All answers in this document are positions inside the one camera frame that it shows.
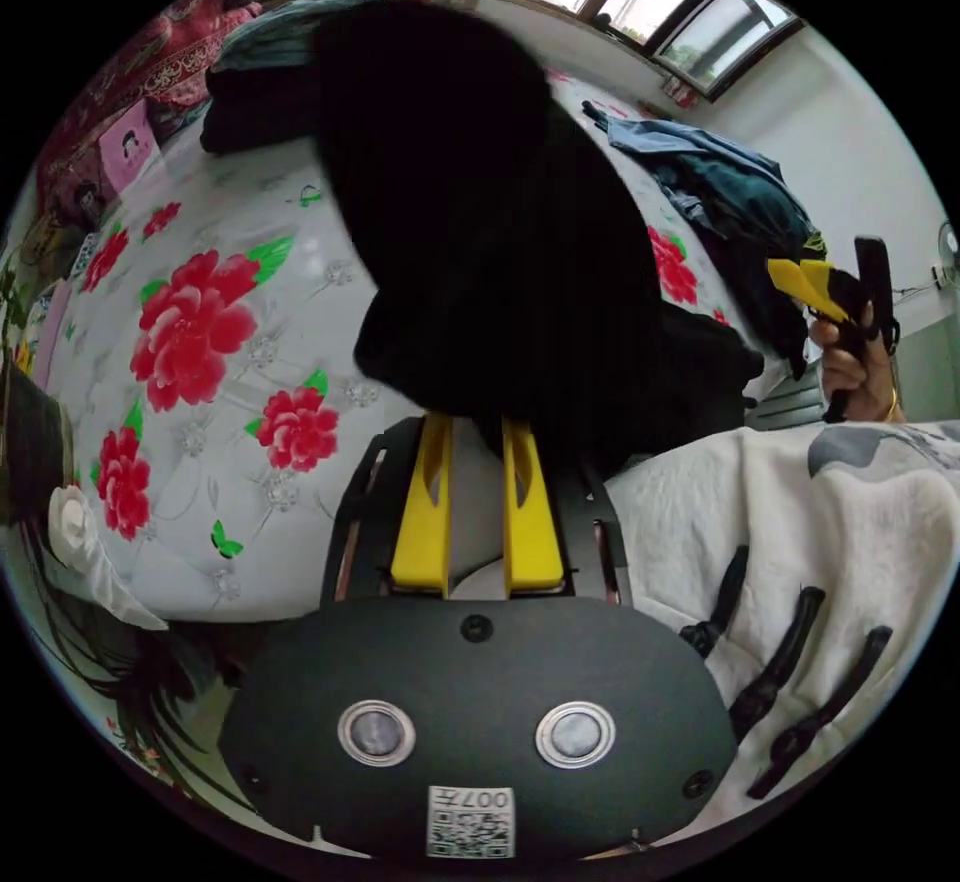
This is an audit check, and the black long sleeve shirt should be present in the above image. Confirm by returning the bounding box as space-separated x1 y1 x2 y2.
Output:
313 0 766 475

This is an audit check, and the person's body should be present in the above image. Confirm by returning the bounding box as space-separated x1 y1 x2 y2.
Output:
599 418 960 805

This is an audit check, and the person's right hand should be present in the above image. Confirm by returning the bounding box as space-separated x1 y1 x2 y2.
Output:
808 300 904 424

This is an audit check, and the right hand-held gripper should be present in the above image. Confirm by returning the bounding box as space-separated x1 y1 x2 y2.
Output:
766 257 903 425

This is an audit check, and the red patterned blanket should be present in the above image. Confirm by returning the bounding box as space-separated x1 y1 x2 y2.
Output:
35 0 261 225

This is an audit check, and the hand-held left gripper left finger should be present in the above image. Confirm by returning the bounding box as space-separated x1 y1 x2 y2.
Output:
389 413 454 592

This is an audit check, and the pile of folded dark clothes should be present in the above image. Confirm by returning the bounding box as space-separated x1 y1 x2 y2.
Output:
198 0 385 157

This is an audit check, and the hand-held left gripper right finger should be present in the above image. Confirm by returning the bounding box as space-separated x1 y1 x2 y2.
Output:
501 416 565 593

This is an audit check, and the heap of blue clothes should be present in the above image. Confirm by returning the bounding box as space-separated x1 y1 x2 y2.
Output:
583 100 828 381

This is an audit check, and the bed with floral sheet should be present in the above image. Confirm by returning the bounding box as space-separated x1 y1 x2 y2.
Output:
29 60 826 628

